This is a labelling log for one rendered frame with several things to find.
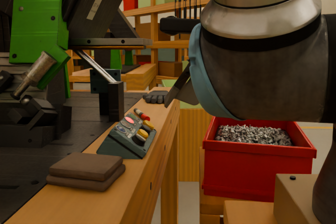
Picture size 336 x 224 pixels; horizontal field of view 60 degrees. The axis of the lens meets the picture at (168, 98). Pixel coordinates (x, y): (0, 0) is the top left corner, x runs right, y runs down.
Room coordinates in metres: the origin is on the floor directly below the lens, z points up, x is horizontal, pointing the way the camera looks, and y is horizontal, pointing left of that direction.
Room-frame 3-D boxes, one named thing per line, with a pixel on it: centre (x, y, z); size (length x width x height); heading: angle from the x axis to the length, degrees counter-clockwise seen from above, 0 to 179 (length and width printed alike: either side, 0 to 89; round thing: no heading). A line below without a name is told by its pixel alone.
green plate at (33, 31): (0.73, 0.30, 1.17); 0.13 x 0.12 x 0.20; 174
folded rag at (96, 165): (0.44, 0.13, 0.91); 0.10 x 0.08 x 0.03; 74
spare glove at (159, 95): (1.14, 0.05, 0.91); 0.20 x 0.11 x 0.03; 178
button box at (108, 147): (0.59, 0.08, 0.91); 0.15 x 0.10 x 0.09; 174
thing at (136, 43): (0.88, 0.25, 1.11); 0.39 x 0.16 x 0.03; 84
